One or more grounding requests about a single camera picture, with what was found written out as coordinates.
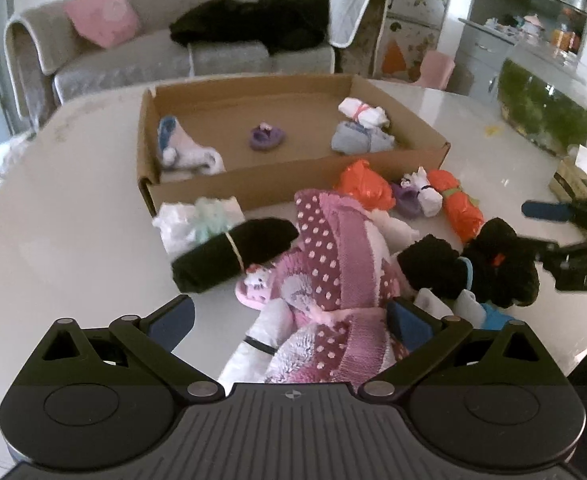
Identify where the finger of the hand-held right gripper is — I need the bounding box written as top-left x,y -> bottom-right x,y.
521,199 -> 587,236
516,239 -> 560,263

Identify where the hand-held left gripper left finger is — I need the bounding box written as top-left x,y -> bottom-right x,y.
14,294 -> 224,403

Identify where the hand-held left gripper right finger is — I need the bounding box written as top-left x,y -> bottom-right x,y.
356,297 -> 569,403

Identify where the black fuzzy sock bundle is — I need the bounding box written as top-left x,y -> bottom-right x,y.
461,217 -> 541,308
397,234 -> 469,296

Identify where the blue white sock pair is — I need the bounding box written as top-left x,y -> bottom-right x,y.
413,257 -> 511,331

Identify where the black sock roll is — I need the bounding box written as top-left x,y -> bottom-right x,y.
171,217 -> 300,295

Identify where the pink kitty slipper sock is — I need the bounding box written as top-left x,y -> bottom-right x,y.
235,262 -> 287,311

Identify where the pink polka-dot sock bundle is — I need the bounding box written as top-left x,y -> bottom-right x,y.
264,189 -> 424,386

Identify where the orange sock bundle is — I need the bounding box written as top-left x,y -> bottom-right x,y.
428,169 -> 485,243
334,159 -> 397,213

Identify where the grey blue sock bundle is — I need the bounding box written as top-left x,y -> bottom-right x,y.
331,121 -> 394,155

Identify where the cardboard box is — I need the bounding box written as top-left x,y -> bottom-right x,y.
136,74 -> 451,218

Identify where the white desktop table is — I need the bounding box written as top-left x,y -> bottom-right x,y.
0,72 -> 587,466

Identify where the olive carton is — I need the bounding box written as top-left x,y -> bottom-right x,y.
548,157 -> 587,206

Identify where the white mint sock bundle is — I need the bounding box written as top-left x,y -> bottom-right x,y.
152,197 -> 247,261

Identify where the white fuzzy sock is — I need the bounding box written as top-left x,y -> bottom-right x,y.
218,300 -> 299,386

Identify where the glass fish tank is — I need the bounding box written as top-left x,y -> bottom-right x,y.
496,42 -> 587,156

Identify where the small white sock bundle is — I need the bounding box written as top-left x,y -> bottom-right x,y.
401,167 -> 444,218

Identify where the small purple sock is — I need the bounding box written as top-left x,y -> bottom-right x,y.
250,122 -> 287,151
391,182 -> 424,218

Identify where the blue white pompom sock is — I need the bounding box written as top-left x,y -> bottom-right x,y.
156,116 -> 227,176

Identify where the orange jar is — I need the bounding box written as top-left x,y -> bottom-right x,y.
551,27 -> 577,51

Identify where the grey shelf cabinet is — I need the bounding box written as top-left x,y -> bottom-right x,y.
458,0 -> 587,101

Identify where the pink chair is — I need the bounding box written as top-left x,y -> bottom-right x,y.
403,51 -> 457,92

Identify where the white sock with pink tie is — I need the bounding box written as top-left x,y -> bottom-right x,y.
337,97 -> 390,128

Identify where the flower-decorated refrigerator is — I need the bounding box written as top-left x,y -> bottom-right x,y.
373,0 -> 459,81

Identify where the grey sofa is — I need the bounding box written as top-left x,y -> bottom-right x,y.
4,0 -> 391,121

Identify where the white quilted blanket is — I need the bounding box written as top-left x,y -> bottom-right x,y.
318,0 -> 380,50

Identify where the black cloth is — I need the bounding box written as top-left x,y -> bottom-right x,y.
170,0 -> 331,56

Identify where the pink pillow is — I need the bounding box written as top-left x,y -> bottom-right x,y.
64,0 -> 142,48

